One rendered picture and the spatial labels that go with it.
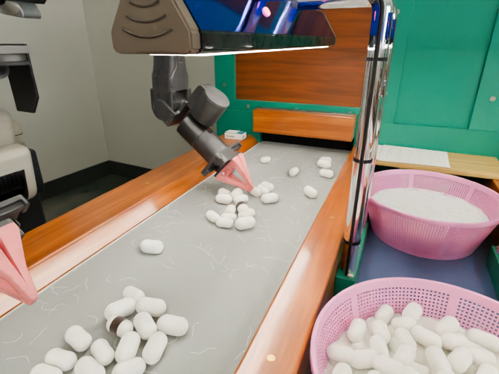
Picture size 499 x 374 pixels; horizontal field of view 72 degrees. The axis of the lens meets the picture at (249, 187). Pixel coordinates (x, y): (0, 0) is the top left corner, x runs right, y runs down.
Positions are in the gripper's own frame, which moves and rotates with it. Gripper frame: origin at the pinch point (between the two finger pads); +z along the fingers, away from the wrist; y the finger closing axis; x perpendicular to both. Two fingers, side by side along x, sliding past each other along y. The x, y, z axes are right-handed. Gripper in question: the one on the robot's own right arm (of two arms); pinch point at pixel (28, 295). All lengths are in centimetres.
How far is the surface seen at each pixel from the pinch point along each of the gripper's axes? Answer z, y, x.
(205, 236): 8.2, 27.3, 2.5
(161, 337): 12.6, 4.8, -3.8
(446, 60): 18, 87, -42
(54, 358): 6.4, -1.4, 1.9
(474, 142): 39, 86, -34
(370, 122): 12.4, 29.6, -29.5
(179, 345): 14.8, 6.0, -3.2
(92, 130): -113, 181, 154
